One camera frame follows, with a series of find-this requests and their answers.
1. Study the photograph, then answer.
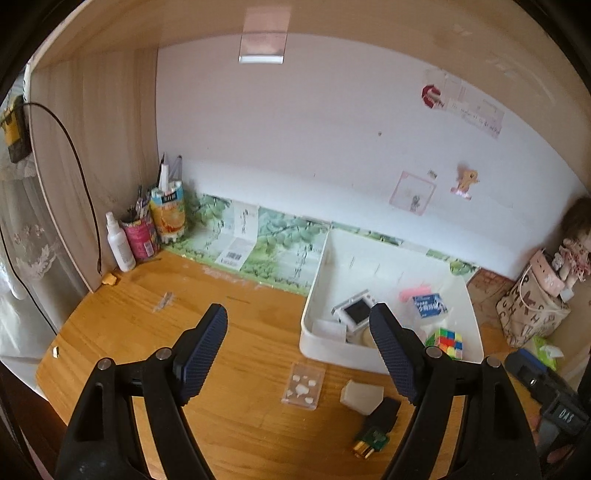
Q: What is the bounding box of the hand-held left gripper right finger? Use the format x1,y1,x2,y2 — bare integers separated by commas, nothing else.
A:
368,302,543,480

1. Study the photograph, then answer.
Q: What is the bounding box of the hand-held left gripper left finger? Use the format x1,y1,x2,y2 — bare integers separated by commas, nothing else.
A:
55,303,229,480

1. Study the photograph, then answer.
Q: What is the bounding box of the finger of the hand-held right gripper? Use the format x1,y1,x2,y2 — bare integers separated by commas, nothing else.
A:
505,349,550,393

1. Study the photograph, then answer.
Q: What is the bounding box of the round cream compact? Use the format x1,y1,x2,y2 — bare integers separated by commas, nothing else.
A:
347,329,377,348

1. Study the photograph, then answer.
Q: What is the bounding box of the colourful puzzle cube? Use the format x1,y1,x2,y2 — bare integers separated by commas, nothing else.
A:
424,327,464,361

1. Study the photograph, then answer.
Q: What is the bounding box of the small white square device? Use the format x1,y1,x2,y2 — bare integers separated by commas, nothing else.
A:
332,298,374,332

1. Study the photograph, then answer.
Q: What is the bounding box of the white plastic storage bin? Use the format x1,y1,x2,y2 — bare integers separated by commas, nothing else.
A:
299,228,484,376

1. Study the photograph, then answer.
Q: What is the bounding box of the green tissue pack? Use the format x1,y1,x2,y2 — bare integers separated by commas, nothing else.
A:
531,335,565,370

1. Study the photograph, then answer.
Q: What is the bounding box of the printed brown paper bag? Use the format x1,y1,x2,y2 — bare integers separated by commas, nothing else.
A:
496,268,572,349

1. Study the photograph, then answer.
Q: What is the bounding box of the cream hexagonal block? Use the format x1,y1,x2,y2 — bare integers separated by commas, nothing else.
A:
340,379,385,416

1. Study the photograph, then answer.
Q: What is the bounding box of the pink eraser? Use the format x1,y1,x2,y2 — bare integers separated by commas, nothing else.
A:
399,285,432,303

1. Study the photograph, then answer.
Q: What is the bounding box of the cardboard with drawn face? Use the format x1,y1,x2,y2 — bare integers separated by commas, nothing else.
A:
466,270,513,324

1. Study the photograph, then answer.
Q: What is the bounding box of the green bottle gold cap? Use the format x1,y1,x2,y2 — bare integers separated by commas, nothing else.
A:
353,427,390,460

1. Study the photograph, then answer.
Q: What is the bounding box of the pink box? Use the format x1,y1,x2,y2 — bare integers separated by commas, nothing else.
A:
529,249,566,294

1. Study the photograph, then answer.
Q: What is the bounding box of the clear acrylic box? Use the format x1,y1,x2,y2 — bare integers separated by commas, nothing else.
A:
281,362,328,409

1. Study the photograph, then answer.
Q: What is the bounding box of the white barcode label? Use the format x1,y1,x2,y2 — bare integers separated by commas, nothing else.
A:
215,200,259,268

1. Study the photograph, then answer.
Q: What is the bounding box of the doll in pink dress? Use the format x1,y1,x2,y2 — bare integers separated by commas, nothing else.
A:
551,198,591,301

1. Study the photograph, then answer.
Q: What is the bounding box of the pink can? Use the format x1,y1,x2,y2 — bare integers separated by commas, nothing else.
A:
121,215,160,264

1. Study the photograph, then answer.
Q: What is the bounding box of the green landscape poster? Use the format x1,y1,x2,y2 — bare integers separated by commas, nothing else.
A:
173,193,481,296

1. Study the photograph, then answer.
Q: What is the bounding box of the white spray bottle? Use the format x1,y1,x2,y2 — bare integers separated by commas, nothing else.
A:
105,211,137,272

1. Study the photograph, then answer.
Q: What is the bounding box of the bundle of dark pens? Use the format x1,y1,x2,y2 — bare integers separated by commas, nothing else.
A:
124,185,153,222

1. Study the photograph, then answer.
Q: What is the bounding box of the pink paper note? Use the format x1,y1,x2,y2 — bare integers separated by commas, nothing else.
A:
389,171,438,215

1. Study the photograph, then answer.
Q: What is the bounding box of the yellow pony sticker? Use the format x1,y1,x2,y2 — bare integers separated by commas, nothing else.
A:
451,165,480,200

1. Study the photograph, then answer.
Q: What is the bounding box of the wooden side panel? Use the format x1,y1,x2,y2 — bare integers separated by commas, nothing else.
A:
30,46,160,294

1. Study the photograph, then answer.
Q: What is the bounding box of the pale paper strip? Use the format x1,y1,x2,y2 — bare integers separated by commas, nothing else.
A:
443,74,504,138

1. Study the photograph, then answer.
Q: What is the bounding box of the yellow black device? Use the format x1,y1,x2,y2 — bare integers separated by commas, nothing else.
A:
0,96,31,163

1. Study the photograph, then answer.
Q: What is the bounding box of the black cable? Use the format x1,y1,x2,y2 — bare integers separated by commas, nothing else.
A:
23,102,103,287

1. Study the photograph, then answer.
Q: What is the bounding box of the red wall sticker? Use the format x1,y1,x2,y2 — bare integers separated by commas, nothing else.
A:
420,84,446,110

